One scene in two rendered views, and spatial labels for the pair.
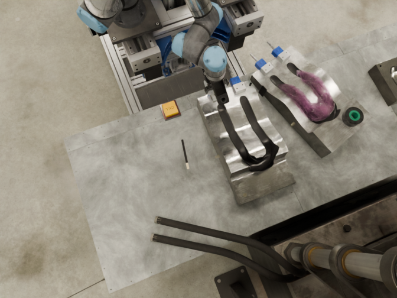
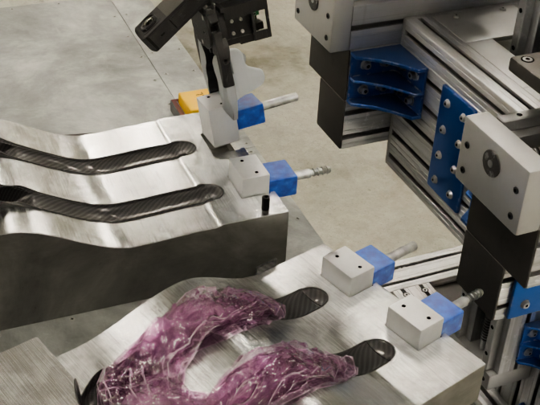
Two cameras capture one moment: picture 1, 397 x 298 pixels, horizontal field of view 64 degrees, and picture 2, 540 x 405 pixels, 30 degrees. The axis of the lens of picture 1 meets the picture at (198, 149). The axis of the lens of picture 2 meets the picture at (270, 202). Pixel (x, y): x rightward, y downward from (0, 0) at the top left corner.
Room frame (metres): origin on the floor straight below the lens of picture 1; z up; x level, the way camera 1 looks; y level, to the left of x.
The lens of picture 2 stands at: (0.75, -1.20, 1.60)
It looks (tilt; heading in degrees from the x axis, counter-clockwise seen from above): 35 degrees down; 94
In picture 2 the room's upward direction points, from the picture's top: 3 degrees clockwise
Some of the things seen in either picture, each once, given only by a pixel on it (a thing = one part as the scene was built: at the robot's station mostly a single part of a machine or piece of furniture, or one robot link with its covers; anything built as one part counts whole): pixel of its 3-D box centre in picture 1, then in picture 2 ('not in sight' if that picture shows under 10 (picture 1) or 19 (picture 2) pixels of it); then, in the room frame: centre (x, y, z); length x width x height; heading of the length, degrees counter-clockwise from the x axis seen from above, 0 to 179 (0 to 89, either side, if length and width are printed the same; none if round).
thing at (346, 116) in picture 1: (352, 116); not in sight; (0.57, -0.65, 0.93); 0.08 x 0.08 x 0.04
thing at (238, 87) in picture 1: (234, 80); (283, 177); (0.70, -0.13, 0.89); 0.13 x 0.05 x 0.05; 27
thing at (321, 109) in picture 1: (309, 93); (222, 357); (0.67, -0.47, 0.90); 0.26 x 0.18 x 0.08; 45
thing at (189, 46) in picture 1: (191, 44); not in sight; (0.63, 0.06, 1.24); 0.11 x 0.11 x 0.08; 67
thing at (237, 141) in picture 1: (248, 132); (73, 173); (0.45, -0.20, 0.92); 0.35 x 0.16 x 0.09; 27
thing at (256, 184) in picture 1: (245, 139); (62, 204); (0.43, -0.20, 0.87); 0.50 x 0.26 x 0.14; 27
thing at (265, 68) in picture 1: (259, 63); (375, 264); (0.82, -0.25, 0.86); 0.13 x 0.05 x 0.05; 45
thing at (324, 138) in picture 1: (308, 97); (223, 394); (0.67, -0.48, 0.86); 0.50 x 0.26 x 0.11; 45
